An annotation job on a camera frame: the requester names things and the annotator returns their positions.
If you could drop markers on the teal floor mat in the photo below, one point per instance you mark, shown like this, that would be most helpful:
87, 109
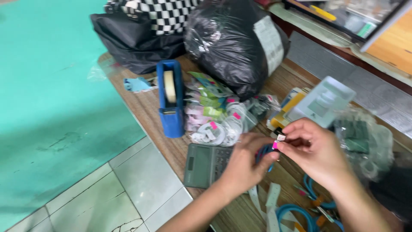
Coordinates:
54, 96

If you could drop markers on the pile of pastel packets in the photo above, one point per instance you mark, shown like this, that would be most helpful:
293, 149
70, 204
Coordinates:
204, 100

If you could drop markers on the black white checkered bag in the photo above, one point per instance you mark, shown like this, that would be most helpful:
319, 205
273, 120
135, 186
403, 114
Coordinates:
157, 14

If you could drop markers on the light blue paper card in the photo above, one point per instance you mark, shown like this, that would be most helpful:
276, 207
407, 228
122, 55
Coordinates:
138, 84

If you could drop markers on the blue tape dispenser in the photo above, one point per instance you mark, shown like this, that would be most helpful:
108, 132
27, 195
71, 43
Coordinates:
170, 98

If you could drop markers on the white plastic box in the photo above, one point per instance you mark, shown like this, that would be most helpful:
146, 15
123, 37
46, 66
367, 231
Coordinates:
322, 101

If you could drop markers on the white sticker strips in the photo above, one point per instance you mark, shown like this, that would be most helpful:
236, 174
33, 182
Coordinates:
267, 203

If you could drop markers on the yellow white small boxes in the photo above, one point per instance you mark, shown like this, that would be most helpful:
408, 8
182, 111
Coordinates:
285, 111

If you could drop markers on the clear bag of dark items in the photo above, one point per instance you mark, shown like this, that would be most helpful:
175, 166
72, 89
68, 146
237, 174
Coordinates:
362, 141

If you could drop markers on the grey calculator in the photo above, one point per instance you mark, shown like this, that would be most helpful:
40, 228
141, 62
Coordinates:
206, 165

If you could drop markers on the person's right hand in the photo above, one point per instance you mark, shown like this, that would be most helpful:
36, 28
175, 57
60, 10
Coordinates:
317, 158

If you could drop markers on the black fabric bag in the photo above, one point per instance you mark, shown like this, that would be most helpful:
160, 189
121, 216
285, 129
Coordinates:
135, 42

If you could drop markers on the person's left hand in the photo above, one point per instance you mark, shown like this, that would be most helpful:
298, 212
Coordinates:
244, 167

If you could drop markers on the clear plastic wrapper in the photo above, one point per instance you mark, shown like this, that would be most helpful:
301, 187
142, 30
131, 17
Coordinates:
103, 69

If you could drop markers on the large black plastic bag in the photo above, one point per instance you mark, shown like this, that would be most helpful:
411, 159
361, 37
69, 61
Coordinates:
233, 45

